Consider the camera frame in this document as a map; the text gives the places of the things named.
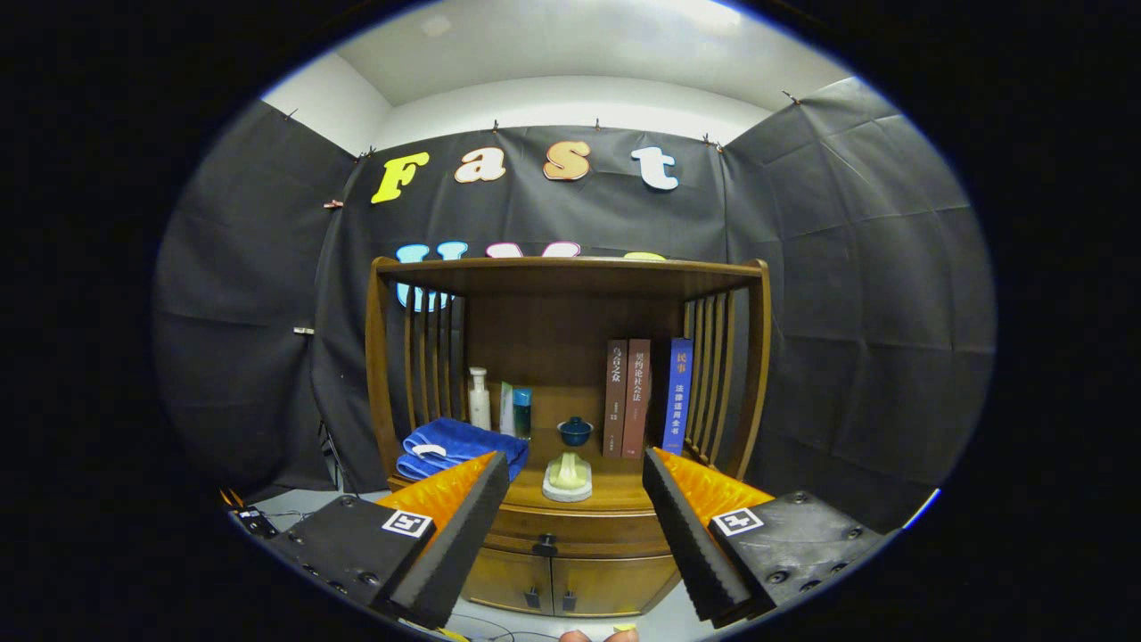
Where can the blue lidded teacup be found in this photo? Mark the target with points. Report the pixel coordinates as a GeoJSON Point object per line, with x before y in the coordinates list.
{"type": "Point", "coordinates": [576, 432]}

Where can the teal bottle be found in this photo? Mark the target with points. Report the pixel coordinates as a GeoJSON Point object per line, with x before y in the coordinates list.
{"type": "Point", "coordinates": [522, 415]}

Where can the wooden cabinet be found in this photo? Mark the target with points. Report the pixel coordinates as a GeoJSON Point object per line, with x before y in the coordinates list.
{"type": "Point", "coordinates": [570, 339]}

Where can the black backdrop cloth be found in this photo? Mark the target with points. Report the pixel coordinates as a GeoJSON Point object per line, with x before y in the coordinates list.
{"type": "Point", "coordinates": [847, 267]}

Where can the blue towel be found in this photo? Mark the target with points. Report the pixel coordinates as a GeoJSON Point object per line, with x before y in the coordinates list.
{"type": "Point", "coordinates": [463, 446]}

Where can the wooden drawer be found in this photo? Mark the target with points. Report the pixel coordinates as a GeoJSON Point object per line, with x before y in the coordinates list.
{"type": "Point", "coordinates": [597, 535]}

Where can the pale green ornament white base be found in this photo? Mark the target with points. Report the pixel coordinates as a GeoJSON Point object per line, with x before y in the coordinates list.
{"type": "Point", "coordinates": [568, 477]}

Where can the blue book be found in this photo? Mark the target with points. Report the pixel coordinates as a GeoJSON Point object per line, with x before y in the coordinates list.
{"type": "Point", "coordinates": [678, 397]}

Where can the reddish brown book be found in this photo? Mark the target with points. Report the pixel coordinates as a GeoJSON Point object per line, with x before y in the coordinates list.
{"type": "Point", "coordinates": [637, 397]}

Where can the wooden countertop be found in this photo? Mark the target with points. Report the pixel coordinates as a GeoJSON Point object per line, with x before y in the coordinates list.
{"type": "Point", "coordinates": [619, 486]}

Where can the wooden cabinet door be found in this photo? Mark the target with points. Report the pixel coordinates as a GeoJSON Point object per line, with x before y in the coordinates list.
{"type": "Point", "coordinates": [615, 584]}
{"type": "Point", "coordinates": [504, 580]}

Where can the dark brown book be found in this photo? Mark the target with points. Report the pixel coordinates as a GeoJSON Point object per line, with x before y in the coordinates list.
{"type": "Point", "coordinates": [614, 401]}

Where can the small black device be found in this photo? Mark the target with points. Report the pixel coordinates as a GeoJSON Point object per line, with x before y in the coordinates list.
{"type": "Point", "coordinates": [254, 521]}

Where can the white pump bottle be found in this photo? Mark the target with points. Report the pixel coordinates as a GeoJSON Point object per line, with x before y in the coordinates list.
{"type": "Point", "coordinates": [480, 406]}

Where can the white and green box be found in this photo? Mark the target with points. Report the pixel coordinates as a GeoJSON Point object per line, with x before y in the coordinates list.
{"type": "Point", "coordinates": [506, 410]}

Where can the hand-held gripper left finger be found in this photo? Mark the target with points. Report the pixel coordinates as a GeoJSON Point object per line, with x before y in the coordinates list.
{"type": "Point", "coordinates": [463, 544]}

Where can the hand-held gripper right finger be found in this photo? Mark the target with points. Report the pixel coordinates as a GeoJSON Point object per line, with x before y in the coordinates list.
{"type": "Point", "coordinates": [691, 544]}

